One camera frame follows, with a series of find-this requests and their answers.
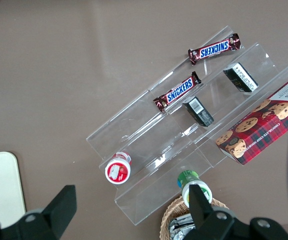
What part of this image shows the small black box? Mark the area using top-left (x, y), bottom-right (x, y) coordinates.
top-left (182, 96), bottom-right (215, 128)
top-left (223, 62), bottom-right (259, 94)

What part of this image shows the red tartan cookie box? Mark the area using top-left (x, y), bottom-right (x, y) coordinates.
top-left (215, 73), bottom-right (288, 166)

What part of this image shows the cream plastic tray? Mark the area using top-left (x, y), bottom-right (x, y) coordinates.
top-left (0, 151), bottom-right (27, 230)

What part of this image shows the green lidded cup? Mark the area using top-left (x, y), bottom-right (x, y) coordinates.
top-left (177, 169), bottom-right (213, 208)

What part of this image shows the snickers chocolate bar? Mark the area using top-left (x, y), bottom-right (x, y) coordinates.
top-left (153, 71), bottom-right (202, 113)
top-left (188, 33), bottom-right (242, 66)

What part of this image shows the red lidded cup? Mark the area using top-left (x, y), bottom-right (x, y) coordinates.
top-left (104, 151), bottom-right (132, 185)

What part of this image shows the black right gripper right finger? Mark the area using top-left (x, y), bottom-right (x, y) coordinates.
top-left (183, 184), bottom-right (288, 240)

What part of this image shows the silver foil pack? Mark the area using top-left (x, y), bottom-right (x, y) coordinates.
top-left (168, 213), bottom-right (197, 240)

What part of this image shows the clear acrylic step display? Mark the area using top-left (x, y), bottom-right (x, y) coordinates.
top-left (85, 24), bottom-right (288, 227)

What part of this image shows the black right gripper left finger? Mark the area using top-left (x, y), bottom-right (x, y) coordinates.
top-left (0, 184), bottom-right (77, 240)

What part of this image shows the oval tan wicker basket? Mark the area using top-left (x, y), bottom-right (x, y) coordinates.
top-left (160, 196), bottom-right (231, 240)

